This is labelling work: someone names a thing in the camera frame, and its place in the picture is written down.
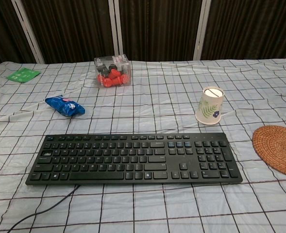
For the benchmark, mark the black computer keyboard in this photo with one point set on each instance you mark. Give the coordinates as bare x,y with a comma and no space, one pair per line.
133,157

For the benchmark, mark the clear box of chess pieces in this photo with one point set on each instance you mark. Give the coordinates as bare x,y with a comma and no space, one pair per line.
112,71

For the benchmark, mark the floral paper cup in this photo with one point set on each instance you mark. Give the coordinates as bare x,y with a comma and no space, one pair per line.
210,106

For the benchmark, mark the blue snack packet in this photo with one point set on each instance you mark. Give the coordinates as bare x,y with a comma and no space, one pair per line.
64,105

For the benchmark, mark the white framed dark folding screen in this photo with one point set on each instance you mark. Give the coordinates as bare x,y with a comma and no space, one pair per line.
157,26

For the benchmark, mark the checked light blue tablecloth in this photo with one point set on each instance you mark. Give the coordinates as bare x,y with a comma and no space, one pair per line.
142,208

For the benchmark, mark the green flat packet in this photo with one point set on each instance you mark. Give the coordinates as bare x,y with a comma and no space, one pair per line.
23,75

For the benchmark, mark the round woven rattan coaster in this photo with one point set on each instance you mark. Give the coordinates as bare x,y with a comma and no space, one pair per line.
278,150

